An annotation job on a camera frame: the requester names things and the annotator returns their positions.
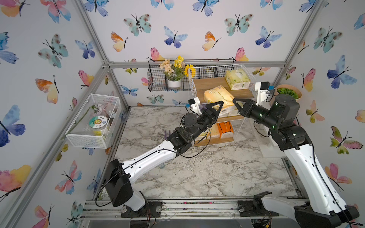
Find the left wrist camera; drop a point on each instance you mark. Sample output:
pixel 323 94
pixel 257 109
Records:
pixel 194 105

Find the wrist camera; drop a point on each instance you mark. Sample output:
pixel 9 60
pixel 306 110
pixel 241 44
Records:
pixel 265 92
pixel 194 105

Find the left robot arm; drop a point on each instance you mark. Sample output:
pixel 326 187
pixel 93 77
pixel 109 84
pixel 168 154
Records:
pixel 120 176

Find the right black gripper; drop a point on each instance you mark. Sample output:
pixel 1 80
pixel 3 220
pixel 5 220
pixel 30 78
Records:
pixel 250 110

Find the black wire wall basket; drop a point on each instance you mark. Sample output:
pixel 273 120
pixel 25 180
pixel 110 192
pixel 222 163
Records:
pixel 158 79

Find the yellow tissue pack bottom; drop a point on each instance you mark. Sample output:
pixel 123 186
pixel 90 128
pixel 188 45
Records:
pixel 213 132

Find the yellow tissue pack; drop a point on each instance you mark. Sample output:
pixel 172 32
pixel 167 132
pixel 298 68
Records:
pixel 213 132
pixel 217 94

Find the flower pot with yellow flowers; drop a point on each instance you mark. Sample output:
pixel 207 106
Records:
pixel 176 71

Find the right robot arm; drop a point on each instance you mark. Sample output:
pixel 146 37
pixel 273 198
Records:
pixel 325 207

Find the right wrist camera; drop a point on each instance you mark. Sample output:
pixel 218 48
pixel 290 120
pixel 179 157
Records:
pixel 265 92

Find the artificial pink flower stem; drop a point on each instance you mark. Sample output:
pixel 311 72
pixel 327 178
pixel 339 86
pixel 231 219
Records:
pixel 90 112

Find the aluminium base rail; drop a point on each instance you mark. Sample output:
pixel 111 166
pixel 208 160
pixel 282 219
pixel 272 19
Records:
pixel 168 209

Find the pink pot with green plant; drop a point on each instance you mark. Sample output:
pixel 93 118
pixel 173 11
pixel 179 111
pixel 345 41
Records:
pixel 288 90

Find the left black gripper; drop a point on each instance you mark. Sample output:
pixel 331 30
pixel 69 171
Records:
pixel 207 116

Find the purple garden fork toy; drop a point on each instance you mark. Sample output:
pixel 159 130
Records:
pixel 167 134

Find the white wire wall basket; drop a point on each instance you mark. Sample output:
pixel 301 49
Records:
pixel 82 136

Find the green tissue pack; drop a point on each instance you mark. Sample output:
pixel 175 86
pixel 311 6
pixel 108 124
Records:
pixel 237 79

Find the green tissue pack middle shelf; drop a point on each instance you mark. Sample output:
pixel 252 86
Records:
pixel 233 111

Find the white wire shelf rack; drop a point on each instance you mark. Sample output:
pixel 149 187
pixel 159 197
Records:
pixel 209 77

